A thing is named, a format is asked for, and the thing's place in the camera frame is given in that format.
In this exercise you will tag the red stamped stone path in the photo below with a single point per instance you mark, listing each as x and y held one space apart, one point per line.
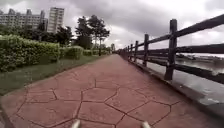
106 90

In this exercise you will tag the group of dark trees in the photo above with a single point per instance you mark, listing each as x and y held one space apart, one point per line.
88 31

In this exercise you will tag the dark wooden fence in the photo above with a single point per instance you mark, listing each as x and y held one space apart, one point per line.
172 50

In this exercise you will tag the robot's own part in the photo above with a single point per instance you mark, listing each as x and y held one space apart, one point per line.
76 124
145 125

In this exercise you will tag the pale tall tower building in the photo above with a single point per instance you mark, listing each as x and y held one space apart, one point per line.
55 19

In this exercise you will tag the grey concrete kerb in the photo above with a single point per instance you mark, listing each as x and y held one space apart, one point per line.
186 90

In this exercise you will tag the grass strip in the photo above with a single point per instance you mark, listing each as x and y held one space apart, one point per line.
33 73

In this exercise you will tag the far river bank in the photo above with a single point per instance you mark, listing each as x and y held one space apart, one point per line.
196 57

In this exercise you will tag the green hedge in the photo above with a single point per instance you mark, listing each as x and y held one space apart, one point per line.
23 51

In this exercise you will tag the grey river water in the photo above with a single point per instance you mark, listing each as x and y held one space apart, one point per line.
200 85

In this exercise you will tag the pale wide apartment block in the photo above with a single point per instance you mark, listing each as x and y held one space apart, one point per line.
20 20

